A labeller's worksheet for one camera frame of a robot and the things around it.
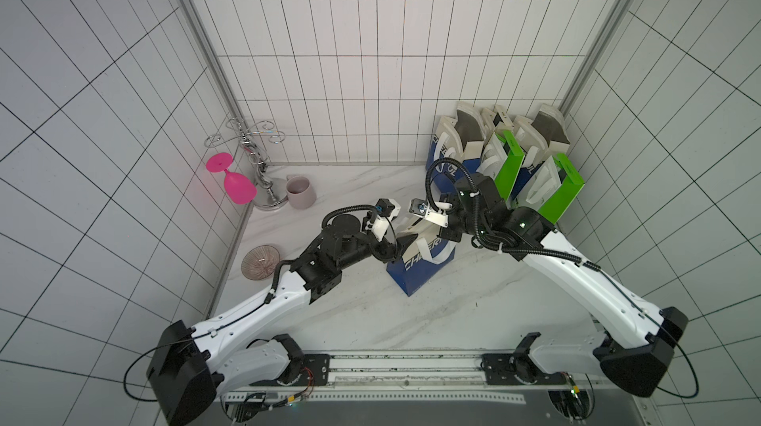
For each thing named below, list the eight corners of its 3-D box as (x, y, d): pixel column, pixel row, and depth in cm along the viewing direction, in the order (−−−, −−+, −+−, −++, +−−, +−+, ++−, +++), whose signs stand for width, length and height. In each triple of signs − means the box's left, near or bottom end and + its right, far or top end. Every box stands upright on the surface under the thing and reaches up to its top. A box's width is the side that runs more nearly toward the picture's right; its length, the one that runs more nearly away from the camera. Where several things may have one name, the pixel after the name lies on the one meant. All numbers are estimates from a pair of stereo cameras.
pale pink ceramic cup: (287, 209, 108) (281, 197, 102) (293, 187, 115) (288, 174, 109) (314, 209, 108) (310, 197, 102) (318, 187, 115) (314, 174, 109)
